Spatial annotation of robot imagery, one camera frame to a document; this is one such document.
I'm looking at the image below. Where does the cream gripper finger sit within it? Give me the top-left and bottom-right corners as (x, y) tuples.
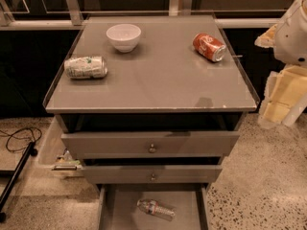
(258, 64), (307, 128)
(254, 24), (277, 48)

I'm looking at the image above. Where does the clear plastic water bottle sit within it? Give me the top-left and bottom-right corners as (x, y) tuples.
(137, 199), (176, 221)

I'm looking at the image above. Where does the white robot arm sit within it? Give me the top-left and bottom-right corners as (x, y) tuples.
(254, 0), (307, 128)

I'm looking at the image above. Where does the grey top drawer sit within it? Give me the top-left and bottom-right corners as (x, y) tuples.
(61, 131), (239, 160)

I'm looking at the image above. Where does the grey drawer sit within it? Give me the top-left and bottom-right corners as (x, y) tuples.
(83, 165), (222, 184)
(97, 184), (213, 230)
(61, 131), (239, 160)

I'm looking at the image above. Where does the grey drawer cabinet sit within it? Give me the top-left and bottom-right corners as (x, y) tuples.
(42, 14), (261, 230)

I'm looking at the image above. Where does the grey bottom drawer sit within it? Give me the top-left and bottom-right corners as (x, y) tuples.
(97, 184), (213, 230)

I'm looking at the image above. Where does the grey middle drawer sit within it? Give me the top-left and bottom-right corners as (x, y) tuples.
(83, 165), (222, 184)

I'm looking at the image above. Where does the red cola can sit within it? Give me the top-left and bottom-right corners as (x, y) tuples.
(193, 33), (226, 62)

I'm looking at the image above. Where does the white ceramic bowl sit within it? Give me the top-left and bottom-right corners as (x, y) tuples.
(106, 24), (141, 53)

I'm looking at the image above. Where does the round metal top knob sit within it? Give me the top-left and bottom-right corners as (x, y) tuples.
(148, 144), (156, 153)

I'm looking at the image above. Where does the white green soda can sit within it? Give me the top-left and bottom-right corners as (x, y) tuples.
(64, 57), (107, 80)

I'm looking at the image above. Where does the clear plastic storage bin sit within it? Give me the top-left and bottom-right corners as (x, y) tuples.
(37, 118), (83, 177)

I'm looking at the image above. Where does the black stand leg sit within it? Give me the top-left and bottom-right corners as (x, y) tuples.
(0, 142), (38, 223)

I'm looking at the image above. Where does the metal railing frame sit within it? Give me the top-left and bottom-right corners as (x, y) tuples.
(0, 0), (295, 30)

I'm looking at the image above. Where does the black floor cable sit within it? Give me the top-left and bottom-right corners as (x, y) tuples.
(0, 126), (43, 154)

